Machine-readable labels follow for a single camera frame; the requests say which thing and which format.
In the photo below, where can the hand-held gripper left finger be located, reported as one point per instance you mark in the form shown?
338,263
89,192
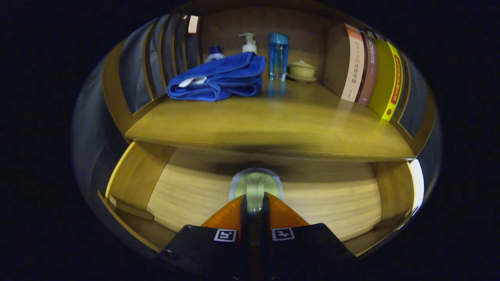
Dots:
203,249

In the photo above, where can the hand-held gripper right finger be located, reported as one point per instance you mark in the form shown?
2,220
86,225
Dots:
308,249

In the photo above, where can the wooden drawer with black knob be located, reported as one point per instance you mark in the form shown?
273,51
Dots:
195,195

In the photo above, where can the wooden countertop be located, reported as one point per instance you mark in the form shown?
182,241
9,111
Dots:
293,125

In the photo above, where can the folded blue towel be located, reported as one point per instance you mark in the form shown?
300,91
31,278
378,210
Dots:
222,76

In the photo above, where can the beige lidded tea cup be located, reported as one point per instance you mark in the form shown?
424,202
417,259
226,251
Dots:
301,70

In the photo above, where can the yellow book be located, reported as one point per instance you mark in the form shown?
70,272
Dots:
384,86

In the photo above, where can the brown book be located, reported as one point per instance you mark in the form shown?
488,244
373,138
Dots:
370,74

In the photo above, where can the beige book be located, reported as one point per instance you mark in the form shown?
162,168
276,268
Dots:
351,62

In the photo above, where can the tall blue glass bottle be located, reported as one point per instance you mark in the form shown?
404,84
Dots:
278,58

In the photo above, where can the small blue-capped bottle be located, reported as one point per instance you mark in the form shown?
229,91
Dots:
215,52

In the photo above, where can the white pump bottle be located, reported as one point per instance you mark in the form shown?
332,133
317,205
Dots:
249,46

